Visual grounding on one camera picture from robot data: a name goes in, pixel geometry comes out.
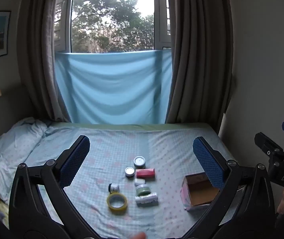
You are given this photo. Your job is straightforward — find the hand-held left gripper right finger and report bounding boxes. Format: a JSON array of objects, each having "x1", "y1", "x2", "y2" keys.
[{"x1": 182, "y1": 136, "x2": 275, "y2": 239}]

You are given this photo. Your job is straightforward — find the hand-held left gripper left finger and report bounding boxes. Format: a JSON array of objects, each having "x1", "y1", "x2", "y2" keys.
[{"x1": 8, "y1": 135, "x2": 100, "y2": 239}]

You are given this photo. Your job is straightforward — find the pink cardboard box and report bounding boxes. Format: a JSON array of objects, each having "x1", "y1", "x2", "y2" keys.
[{"x1": 180, "y1": 172, "x2": 221, "y2": 212}]

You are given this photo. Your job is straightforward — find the yellow tape roll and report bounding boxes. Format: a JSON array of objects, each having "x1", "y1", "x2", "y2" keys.
[{"x1": 106, "y1": 193, "x2": 128, "y2": 215}]

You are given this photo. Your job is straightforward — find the red rectangular box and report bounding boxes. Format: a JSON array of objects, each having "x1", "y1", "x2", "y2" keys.
[{"x1": 136, "y1": 168, "x2": 156, "y2": 180}]

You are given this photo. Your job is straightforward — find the large round metal tin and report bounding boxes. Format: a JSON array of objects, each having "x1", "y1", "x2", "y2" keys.
[{"x1": 134, "y1": 156, "x2": 146, "y2": 169}]

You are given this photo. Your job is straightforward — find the green jar with white lid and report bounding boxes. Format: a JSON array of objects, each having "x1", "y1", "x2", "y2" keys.
[{"x1": 136, "y1": 184, "x2": 151, "y2": 197}]

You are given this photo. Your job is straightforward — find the white patterned bottle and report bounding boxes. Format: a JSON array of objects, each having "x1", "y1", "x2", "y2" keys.
[{"x1": 135, "y1": 192, "x2": 159, "y2": 207}]

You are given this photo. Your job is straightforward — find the crumpled pale blue duvet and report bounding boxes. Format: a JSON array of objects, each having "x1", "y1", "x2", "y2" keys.
[{"x1": 0, "y1": 117, "x2": 49, "y2": 206}]

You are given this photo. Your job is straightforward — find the light blue hanging cloth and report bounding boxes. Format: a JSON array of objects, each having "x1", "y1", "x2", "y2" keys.
[{"x1": 54, "y1": 50, "x2": 173, "y2": 125}]

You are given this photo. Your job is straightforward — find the white window frame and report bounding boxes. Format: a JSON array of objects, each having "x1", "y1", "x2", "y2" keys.
[{"x1": 53, "y1": 0, "x2": 173, "y2": 54}]

